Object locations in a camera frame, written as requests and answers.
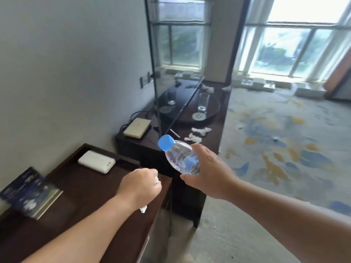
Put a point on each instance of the person's left hand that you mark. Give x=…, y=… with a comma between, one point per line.
x=135, y=187

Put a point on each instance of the person's right hand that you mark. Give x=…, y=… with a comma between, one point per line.
x=215, y=176

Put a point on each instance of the person's right thumb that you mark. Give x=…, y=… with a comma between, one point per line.
x=189, y=178

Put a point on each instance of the person's left fingers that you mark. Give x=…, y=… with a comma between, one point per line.
x=153, y=190

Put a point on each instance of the white tissue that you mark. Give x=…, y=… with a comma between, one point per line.
x=226, y=88
x=193, y=138
x=156, y=181
x=201, y=130
x=208, y=88

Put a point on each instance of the clear blue-capped water bottle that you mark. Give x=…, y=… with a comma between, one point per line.
x=178, y=156

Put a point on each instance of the person's left forearm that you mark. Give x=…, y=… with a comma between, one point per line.
x=87, y=232

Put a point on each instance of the person's right forearm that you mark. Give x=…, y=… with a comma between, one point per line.
x=288, y=224

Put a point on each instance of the dark wooden console table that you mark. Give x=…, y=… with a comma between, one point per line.
x=189, y=194

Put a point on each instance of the small white paper strip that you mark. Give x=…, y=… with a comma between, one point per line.
x=174, y=133

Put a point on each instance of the round paper coaster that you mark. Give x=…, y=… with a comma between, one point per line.
x=199, y=116

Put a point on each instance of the white rectangular power bank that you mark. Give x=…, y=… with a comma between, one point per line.
x=96, y=161

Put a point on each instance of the beige flat set-top box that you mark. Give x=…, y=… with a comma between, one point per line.
x=137, y=127

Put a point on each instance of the round dark serving tray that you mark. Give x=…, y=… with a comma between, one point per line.
x=212, y=106

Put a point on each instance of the clear drinking glass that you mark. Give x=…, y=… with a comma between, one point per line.
x=203, y=102

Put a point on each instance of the white box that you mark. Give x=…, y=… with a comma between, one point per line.
x=260, y=84
x=309, y=90

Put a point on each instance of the dark blue printed booklet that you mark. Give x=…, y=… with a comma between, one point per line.
x=28, y=193

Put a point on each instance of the black flat screen television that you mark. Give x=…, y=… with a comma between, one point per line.
x=178, y=51

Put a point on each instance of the large metal-framed window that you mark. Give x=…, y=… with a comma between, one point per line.
x=282, y=46

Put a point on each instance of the orange curtain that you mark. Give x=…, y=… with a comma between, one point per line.
x=338, y=75

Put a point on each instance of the white sheer curtain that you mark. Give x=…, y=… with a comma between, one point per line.
x=333, y=54

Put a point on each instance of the grey wall socket panel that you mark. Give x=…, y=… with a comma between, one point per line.
x=144, y=80

